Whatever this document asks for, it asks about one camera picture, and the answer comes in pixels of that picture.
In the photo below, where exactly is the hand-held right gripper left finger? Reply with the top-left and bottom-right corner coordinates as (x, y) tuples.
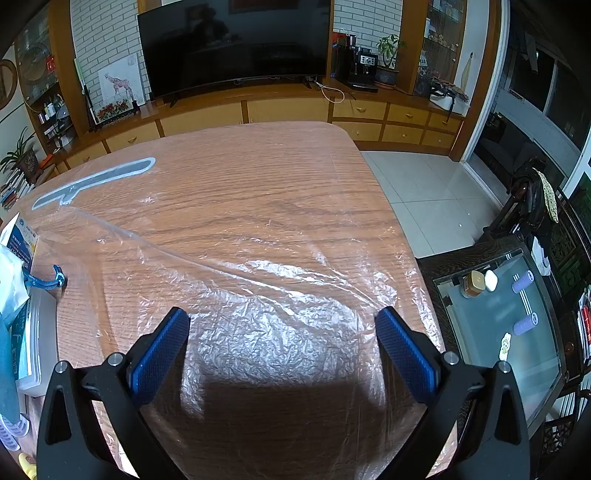
(36, 307), (191, 480)

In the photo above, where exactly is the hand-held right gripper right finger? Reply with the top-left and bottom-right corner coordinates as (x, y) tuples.
(375, 306), (531, 480)

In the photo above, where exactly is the teal label dental floss box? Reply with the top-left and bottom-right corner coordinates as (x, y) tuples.
(13, 291), (59, 398)

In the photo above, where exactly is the blue dental floss pick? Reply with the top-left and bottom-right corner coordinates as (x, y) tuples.
(27, 264), (66, 289)

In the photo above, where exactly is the dark glass-top side table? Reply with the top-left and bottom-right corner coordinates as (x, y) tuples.
(418, 235), (570, 437)

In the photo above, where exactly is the brown jar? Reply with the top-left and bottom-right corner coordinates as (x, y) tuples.
(462, 271), (486, 299)

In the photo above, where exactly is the purple hair roller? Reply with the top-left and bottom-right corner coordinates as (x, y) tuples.
(513, 312), (539, 336)
(511, 271), (536, 294)

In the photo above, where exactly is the clear plastic table cover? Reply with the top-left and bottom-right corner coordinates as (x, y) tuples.
(18, 121), (448, 480)

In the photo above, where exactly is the teal cloth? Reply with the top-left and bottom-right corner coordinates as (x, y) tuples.
(0, 314), (25, 426)

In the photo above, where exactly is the white plastic bag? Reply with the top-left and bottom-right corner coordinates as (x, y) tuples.
(0, 244), (36, 320)

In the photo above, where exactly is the white printed leaflet box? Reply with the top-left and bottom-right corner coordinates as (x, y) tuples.
(0, 212), (40, 260)

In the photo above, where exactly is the dark carved wooden chair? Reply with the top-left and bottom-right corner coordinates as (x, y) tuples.
(480, 157), (591, 301)

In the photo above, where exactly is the green patterned cloth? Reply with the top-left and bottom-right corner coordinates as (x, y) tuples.
(534, 168), (560, 223)

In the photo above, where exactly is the stack of books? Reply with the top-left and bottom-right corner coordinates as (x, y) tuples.
(0, 168), (36, 211)

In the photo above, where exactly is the long-leaf plant in brown pot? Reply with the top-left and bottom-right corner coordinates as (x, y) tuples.
(0, 129), (43, 185)

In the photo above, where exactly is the red flower picture on stand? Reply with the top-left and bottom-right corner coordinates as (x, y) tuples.
(89, 99), (140, 133)

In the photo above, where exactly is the giraffe painting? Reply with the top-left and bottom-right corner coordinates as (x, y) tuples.
(98, 53), (141, 109)

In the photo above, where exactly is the wooden television cabinet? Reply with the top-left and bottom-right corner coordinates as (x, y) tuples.
(34, 76), (467, 185)

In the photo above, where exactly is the green potted plant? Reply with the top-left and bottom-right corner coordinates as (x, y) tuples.
(375, 34), (408, 86)

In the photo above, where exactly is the black coffee machine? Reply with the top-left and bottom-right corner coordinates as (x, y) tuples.
(346, 46), (380, 92)

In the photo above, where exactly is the black thermos jug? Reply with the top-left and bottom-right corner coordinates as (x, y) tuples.
(332, 46), (352, 82)

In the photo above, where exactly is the black flat television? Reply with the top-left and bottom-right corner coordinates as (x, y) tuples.
(137, 0), (332, 108)

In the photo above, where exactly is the glass-door wooden cabinet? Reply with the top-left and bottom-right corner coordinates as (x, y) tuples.
(414, 0), (468, 99)

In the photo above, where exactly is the electric fan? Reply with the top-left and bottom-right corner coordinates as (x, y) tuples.
(16, 41), (52, 94)

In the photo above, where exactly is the black strapped bag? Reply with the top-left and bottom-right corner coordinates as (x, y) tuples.
(428, 80), (470, 112)

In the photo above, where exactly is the white cable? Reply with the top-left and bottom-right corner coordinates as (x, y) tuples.
(316, 80), (357, 103)

